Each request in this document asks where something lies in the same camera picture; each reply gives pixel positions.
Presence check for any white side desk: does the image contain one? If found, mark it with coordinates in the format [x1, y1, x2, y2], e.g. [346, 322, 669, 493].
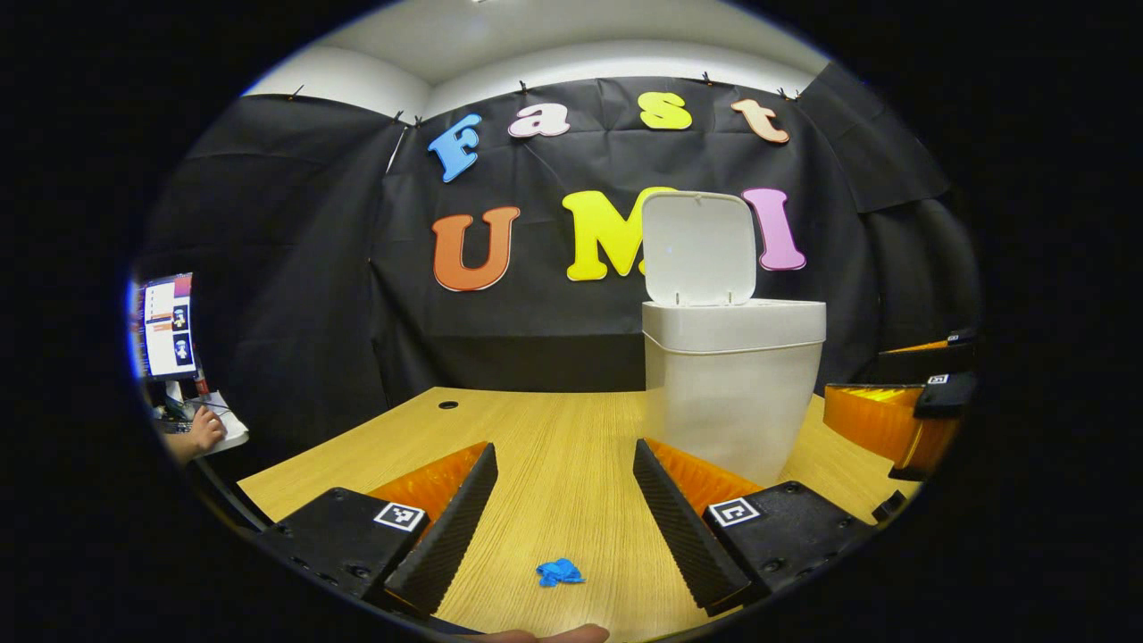
[192, 388, 251, 456]

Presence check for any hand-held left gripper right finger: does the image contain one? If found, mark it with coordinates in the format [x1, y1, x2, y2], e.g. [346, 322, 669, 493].
[632, 438, 880, 617]

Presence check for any black backdrop cloth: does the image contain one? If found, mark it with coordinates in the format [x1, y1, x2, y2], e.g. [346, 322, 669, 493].
[134, 61, 983, 465]

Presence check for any white desktop garbage bin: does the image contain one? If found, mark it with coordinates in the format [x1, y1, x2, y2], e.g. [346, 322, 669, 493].
[640, 190, 828, 488]

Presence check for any blue paper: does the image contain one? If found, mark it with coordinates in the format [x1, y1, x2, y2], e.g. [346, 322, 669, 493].
[536, 558, 587, 588]

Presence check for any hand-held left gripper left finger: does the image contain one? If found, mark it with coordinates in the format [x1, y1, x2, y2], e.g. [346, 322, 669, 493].
[259, 440, 499, 619]

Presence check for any wooden desktop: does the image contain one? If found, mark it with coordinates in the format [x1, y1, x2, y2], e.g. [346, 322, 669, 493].
[237, 386, 921, 643]

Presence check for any computer monitor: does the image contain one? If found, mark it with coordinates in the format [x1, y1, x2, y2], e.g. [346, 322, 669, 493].
[134, 272, 202, 383]

